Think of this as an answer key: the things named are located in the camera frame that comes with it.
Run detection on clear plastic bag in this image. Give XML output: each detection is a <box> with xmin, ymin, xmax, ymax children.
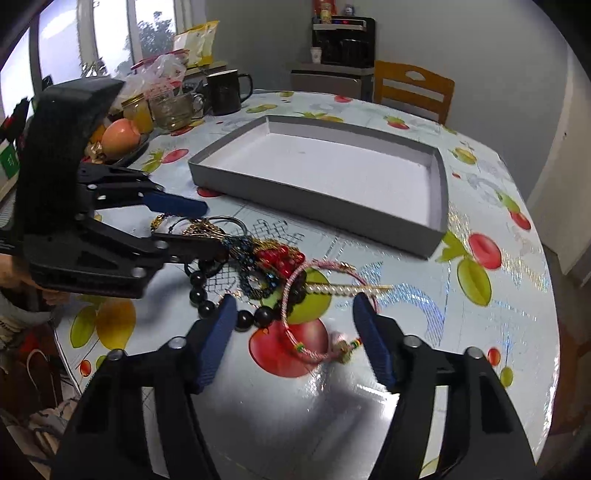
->
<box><xmin>112</xmin><ymin>54</ymin><xmax>186</xmax><ymax>110</ymax></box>

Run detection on black ceramic mug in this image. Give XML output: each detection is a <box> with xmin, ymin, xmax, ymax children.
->
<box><xmin>206</xmin><ymin>69</ymin><xmax>253</xmax><ymax>116</ymax></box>

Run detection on black water dispenser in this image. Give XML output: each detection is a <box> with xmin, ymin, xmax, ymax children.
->
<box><xmin>311</xmin><ymin>16</ymin><xmax>377</xmax><ymax>69</ymax></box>

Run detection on gold and silver bangles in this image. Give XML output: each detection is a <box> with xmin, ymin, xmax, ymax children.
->
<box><xmin>149</xmin><ymin>213</ymin><xmax>249</xmax><ymax>240</ymax></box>

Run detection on red snack packet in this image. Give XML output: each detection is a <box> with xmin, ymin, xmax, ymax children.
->
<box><xmin>314</xmin><ymin>0</ymin><xmax>337</xmax><ymax>24</ymax></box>

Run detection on yellow snack bag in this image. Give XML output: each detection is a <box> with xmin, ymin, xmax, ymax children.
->
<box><xmin>173</xmin><ymin>20</ymin><xmax>218</xmax><ymax>67</ymax></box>

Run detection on white pearl hair clip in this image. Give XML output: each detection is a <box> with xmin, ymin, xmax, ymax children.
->
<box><xmin>305</xmin><ymin>283</ymin><xmax>394</xmax><ymax>297</ymax></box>

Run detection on person's left hand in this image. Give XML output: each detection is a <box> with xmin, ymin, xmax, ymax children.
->
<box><xmin>1</xmin><ymin>254</ymin><xmax>70</xmax><ymax>306</ymax></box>

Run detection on white paper cup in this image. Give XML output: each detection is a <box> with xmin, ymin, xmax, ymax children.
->
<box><xmin>311</xmin><ymin>47</ymin><xmax>322</xmax><ymax>64</ymax></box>

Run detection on dark blue beaded bracelet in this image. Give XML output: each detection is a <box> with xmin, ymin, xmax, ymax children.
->
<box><xmin>223</xmin><ymin>234</ymin><xmax>283</xmax><ymax>301</ymax></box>

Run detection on fruit print tablecloth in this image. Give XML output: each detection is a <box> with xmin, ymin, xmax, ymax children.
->
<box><xmin>55</xmin><ymin>91</ymin><xmax>560</xmax><ymax>479</ymax></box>

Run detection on pink cord bracelet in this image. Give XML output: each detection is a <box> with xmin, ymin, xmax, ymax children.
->
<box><xmin>280</xmin><ymin>259</ymin><xmax>380</xmax><ymax>365</ymax></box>

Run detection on dark fruit plate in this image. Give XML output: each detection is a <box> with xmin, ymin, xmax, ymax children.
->
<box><xmin>81</xmin><ymin>134</ymin><xmax>150</xmax><ymax>167</ymax></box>

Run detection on red bead gold necklace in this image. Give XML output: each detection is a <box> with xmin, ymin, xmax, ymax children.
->
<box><xmin>250</xmin><ymin>239</ymin><xmax>309</xmax><ymax>280</ymax></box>

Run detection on orange apple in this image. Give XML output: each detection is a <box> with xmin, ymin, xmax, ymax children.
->
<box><xmin>100</xmin><ymin>118</ymin><xmax>141</xmax><ymax>159</ymax></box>

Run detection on glass teacup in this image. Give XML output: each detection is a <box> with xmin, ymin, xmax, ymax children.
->
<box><xmin>149</xmin><ymin>93</ymin><xmax>204</xmax><ymax>132</ymax></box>

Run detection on honey glass jar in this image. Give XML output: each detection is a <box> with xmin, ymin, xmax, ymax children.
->
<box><xmin>121</xmin><ymin>93</ymin><xmax>153</xmax><ymax>134</ymax></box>

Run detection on large black bead bracelet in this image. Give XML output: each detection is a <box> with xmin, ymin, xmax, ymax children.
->
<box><xmin>184</xmin><ymin>257</ymin><xmax>309</xmax><ymax>332</ymax></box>

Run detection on wooden chair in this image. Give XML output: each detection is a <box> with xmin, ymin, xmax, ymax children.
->
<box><xmin>373</xmin><ymin>60</ymin><xmax>456</xmax><ymax>125</ymax></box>

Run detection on grey shallow cardboard tray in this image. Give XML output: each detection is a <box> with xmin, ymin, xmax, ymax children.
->
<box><xmin>188</xmin><ymin>115</ymin><xmax>449</xmax><ymax>259</ymax></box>

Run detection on grey low cabinet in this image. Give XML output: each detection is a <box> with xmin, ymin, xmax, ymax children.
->
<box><xmin>290</xmin><ymin>63</ymin><xmax>374</xmax><ymax>102</ymax></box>

